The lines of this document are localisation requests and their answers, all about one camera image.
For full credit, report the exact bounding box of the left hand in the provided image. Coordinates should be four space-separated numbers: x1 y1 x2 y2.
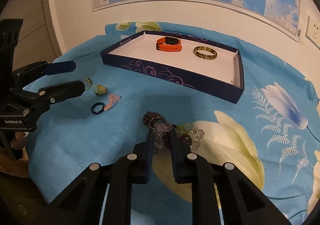
10 131 29 150

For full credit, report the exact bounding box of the olive tortoiseshell bangle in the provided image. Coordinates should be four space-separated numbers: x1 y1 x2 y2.
193 46 217 60

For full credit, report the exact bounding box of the blue floral bed sheet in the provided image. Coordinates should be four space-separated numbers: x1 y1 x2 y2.
27 23 319 224

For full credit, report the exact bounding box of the brown wooden door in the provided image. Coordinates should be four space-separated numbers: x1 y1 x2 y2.
1 0 62 70

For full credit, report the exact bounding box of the black ring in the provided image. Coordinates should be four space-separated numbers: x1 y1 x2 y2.
90 101 106 115

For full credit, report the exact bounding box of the orange smart watch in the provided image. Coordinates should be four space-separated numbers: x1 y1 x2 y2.
156 36 182 52

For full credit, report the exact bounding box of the purple bead bracelet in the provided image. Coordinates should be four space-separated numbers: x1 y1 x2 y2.
142 111 194 152

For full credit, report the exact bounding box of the white wall socket panel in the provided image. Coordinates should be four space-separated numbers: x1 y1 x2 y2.
305 15 320 49

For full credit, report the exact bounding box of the yellow green stone ring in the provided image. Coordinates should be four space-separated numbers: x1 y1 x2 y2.
93 84 107 96

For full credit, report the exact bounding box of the dark blue tray box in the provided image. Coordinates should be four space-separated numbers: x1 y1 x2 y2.
100 30 245 103

